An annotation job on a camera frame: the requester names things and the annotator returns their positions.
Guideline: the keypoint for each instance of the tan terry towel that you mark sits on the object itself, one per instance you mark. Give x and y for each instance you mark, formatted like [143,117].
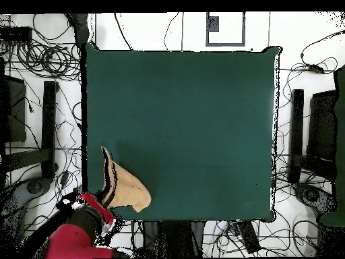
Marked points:
[126,191]

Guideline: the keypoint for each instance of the black square case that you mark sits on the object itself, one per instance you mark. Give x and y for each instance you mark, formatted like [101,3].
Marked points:
[16,113]
[320,126]

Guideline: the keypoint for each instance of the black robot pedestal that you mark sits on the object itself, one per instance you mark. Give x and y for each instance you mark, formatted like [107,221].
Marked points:
[172,237]

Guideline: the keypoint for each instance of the grey caster base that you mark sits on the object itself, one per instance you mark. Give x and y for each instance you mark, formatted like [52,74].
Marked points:
[35,186]
[312,195]

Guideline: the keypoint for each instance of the black power adapter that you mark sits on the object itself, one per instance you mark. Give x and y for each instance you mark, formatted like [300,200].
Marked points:
[315,68]
[64,178]

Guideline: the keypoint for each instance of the person's black shoe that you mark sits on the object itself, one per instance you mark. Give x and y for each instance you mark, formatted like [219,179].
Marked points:
[80,27]

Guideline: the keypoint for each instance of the dark green table cloth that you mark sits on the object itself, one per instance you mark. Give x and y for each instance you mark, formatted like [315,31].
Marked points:
[188,108]

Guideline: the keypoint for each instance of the black electronics box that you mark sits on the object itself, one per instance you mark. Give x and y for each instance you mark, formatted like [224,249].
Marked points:
[16,34]

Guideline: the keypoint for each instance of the black T-shaped stand base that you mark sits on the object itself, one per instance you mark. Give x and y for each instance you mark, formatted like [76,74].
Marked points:
[296,121]
[49,121]

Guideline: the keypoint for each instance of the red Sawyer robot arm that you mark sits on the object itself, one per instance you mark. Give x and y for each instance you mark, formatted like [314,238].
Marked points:
[72,240]

